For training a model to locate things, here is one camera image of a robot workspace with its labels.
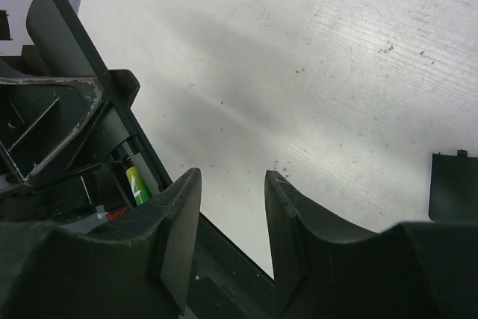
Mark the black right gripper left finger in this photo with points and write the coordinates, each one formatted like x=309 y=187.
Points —
x=136 y=266

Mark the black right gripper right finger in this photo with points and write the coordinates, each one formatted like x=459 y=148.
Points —
x=327 y=267

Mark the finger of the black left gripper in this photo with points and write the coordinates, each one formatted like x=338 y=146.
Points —
x=37 y=114

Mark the green yellow battery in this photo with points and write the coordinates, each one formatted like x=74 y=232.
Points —
x=138 y=187

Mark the black battery cover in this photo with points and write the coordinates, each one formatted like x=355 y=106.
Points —
x=453 y=188

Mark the plain black remote control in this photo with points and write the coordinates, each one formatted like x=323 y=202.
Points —
x=69 y=54

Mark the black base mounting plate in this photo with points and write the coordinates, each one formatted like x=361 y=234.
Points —
x=224 y=281

